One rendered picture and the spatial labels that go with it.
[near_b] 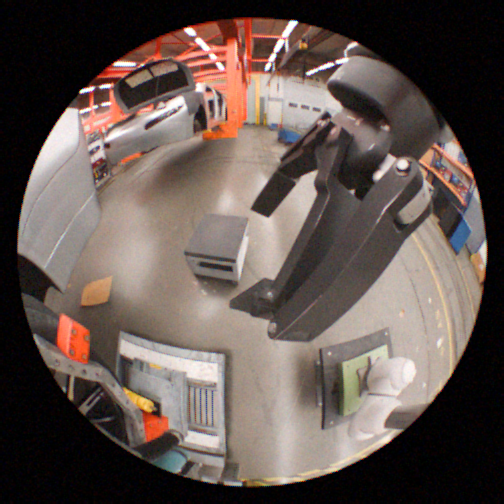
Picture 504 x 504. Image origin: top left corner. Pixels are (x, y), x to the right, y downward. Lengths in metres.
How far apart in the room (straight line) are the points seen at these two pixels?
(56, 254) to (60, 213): 0.17
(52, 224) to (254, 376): 1.30
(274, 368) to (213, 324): 0.50
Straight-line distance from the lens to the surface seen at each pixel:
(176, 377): 1.02
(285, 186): 0.20
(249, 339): 1.08
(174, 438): 0.38
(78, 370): 0.44
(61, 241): 0.83
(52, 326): 0.48
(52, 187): 0.84
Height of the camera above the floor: 1.07
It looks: 51 degrees down
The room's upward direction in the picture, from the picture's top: straight up
